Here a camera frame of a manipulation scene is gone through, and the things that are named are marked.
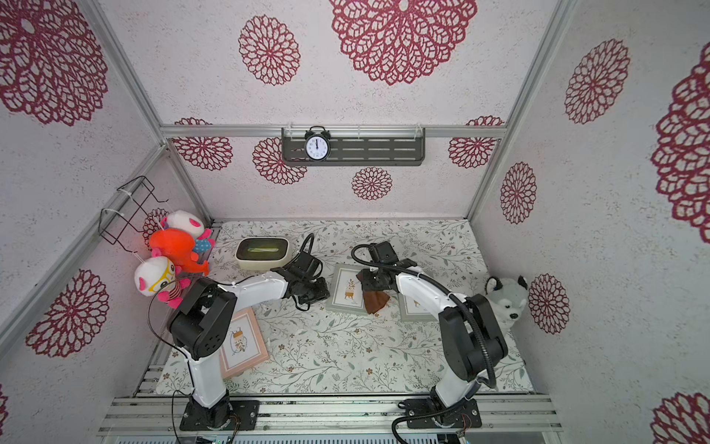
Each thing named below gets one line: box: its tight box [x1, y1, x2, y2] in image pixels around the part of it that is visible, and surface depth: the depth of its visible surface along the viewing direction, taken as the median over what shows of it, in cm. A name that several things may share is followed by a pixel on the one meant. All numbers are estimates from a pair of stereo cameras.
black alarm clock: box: [304, 125, 332, 162], surface depth 92 cm
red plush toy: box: [149, 227, 210, 276], surface depth 92 cm
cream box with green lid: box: [234, 235, 291, 272], surface depth 105 cm
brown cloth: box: [355, 271, 391, 315], surface depth 88 cm
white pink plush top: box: [160, 209, 215, 241], surface depth 97 cm
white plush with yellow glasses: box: [134, 256, 191, 309], surface depth 82 cm
